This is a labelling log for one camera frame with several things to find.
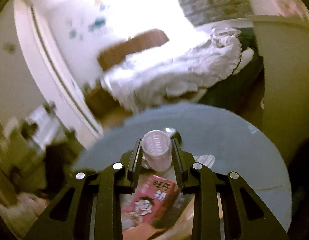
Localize pink cartoon carton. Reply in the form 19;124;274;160
121;174;180;227

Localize white ruffled duvet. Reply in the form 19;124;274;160
102;21;255;110

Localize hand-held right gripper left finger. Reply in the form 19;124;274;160
24;138;142;240

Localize white cabinet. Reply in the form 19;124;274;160
247;15;309;155

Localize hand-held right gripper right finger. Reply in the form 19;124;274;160
171;137;290;240

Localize clear plastic cup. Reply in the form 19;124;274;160
141;130;173;172

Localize bed with tan headboard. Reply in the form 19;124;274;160
97;21;265;110

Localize silver suitcase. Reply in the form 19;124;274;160
19;102;70;150

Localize white door frame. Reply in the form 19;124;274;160
13;0;103;140

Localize cloud and sun wall stickers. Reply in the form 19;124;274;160
67;0;112;40

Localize dark green blanket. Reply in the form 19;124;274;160
234;27;263;80

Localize round grey table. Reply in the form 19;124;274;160
72;102;293;230

